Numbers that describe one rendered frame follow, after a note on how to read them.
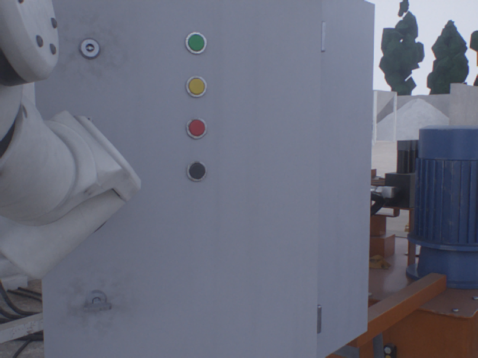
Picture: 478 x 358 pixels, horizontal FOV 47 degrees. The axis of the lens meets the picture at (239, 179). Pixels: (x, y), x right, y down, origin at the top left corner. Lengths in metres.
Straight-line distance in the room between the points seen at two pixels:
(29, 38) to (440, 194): 1.40
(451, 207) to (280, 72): 0.85
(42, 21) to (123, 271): 0.56
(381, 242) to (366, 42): 0.94
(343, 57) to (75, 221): 0.60
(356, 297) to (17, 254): 0.70
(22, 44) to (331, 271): 0.77
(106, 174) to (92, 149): 0.02
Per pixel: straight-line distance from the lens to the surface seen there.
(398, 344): 1.45
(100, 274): 0.78
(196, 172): 0.77
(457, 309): 1.39
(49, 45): 0.27
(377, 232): 1.86
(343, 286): 0.99
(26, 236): 0.47
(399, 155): 1.73
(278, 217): 0.82
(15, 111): 0.28
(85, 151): 0.41
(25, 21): 0.24
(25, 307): 3.44
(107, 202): 0.47
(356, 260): 1.02
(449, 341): 1.41
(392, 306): 1.25
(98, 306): 0.76
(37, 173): 0.33
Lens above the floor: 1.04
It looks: 6 degrees down
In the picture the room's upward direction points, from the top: straight up
